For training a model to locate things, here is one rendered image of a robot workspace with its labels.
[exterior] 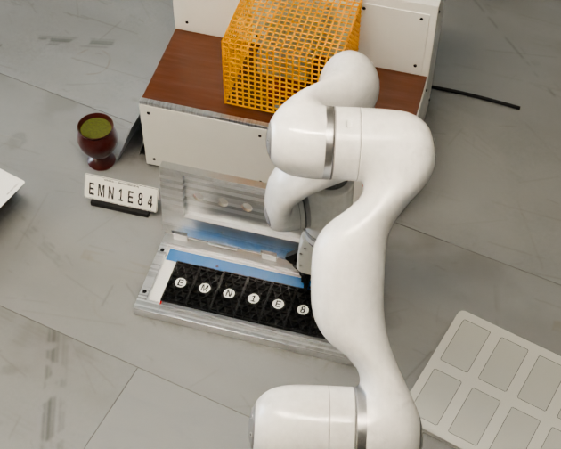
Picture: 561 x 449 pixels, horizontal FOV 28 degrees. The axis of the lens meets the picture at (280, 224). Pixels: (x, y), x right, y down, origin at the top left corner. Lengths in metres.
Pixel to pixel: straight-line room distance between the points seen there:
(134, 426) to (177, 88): 0.69
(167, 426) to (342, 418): 0.63
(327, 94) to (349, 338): 0.34
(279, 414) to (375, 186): 0.33
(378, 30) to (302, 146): 0.83
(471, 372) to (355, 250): 0.70
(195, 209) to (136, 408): 0.41
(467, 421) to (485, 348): 0.16
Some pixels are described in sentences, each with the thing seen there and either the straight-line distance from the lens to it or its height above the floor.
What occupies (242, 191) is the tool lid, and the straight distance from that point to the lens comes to 2.12.
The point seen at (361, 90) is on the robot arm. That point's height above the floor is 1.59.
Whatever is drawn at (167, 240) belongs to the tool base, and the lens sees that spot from 2.26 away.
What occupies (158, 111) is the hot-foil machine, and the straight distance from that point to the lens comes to 2.28.
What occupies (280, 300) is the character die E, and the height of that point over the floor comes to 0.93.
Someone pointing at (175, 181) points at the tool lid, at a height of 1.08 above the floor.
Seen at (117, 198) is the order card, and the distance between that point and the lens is 2.34.
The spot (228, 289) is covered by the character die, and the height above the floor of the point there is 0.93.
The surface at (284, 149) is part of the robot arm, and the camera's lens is 1.48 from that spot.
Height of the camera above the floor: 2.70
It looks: 52 degrees down
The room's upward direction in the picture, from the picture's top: straight up
